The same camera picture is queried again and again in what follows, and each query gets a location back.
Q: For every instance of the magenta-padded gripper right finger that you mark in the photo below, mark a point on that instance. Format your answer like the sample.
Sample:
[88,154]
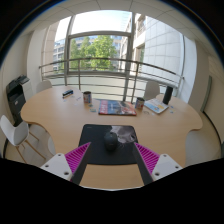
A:
[150,160]

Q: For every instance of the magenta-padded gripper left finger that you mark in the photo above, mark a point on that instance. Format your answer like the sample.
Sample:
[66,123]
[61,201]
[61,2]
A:
[75,160]

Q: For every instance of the black computer mouse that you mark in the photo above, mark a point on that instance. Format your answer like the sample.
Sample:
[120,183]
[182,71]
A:
[110,141]

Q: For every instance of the black mouse pad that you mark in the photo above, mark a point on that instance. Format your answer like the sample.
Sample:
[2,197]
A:
[96,140]

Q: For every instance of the white illustrated booklet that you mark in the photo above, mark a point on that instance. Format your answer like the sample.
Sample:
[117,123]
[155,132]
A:
[156,106]

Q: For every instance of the printed cup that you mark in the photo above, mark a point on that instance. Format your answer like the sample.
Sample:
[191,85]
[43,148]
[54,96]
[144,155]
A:
[87,97]
[139,103]

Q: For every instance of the red printed magazine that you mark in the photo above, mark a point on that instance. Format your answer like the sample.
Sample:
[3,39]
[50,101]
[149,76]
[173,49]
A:
[116,108]

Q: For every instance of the dark blue stapler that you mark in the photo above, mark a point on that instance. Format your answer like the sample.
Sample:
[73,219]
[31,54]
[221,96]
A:
[67,93]

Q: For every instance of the white chair with wooden legs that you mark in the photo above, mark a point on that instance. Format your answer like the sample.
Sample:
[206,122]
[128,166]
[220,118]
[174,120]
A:
[13,133]

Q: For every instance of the black upright speaker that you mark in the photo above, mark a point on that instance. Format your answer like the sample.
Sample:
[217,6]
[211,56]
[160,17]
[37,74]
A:
[168,95]

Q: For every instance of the black office printer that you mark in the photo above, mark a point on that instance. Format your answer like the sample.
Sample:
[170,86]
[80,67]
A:
[16,96]

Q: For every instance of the metal balcony railing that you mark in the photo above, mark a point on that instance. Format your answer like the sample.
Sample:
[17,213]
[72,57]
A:
[100,60]

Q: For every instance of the green tree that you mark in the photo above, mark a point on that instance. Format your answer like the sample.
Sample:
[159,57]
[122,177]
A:
[96,50]

